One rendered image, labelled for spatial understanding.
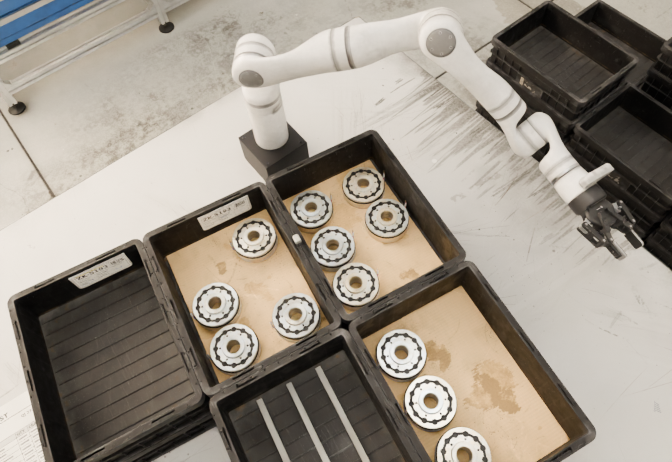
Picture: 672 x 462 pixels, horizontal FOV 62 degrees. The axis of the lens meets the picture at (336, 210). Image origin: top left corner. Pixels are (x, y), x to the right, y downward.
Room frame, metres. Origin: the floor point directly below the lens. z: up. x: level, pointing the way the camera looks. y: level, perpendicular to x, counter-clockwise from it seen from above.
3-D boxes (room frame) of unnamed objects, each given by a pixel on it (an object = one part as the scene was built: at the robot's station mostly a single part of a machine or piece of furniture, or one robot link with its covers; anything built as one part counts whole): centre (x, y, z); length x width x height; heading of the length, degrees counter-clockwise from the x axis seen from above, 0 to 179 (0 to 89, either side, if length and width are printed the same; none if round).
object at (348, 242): (0.57, 0.02, 0.86); 0.10 x 0.10 x 0.01
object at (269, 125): (0.95, 0.15, 0.89); 0.09 x 0.09 x 0.17; 33
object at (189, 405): (0.37, 0.50, 0.92); 0.40 x 0.30 x 0.02; 23
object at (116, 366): (0.37, 0.50, 0.87); 0.40 x 0.30 x 0.11; 23
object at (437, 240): (0.60, -0.05, 0.87); 0.40 x 0.30 x 0.11; 23
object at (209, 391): (0.49, 0.22, 0.92); 0.40 x 0.30 x 0.02; 23
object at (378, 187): (0.73, -0.07, 0.86); 0.10 x 0.10 x 0.01
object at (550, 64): (1.37, -0.83, 0.37); 0.40 x 0.30 x 0.45; 33
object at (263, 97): (0.95, 0.15, 1.05); 0.09 x 0.09 x 0.17; 82
